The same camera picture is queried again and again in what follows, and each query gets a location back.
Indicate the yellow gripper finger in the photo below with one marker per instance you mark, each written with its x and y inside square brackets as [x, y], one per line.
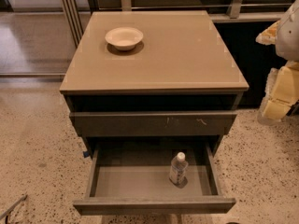
[269, 35]
[281, 91]

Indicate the clear plastic bottle white cap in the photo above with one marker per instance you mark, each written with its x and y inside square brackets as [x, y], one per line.
[178, 168]

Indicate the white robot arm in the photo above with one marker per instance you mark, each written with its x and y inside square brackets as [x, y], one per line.
[287, 44]

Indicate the grey drawer cabinet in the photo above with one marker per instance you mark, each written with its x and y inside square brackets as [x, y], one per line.
[181, 65]

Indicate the open middle drawer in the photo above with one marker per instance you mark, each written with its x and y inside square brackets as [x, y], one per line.
[132, 178]

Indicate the closed top drawer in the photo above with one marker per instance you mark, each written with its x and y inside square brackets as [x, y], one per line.
[140, 124]

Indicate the white ceramic bowl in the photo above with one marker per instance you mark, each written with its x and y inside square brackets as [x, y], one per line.
[124, 38]

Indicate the blue tape piece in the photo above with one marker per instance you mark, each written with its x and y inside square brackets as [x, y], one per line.
[86, 154]

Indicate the grey metal bar on floor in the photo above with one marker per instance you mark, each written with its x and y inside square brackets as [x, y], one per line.
[11, 208]

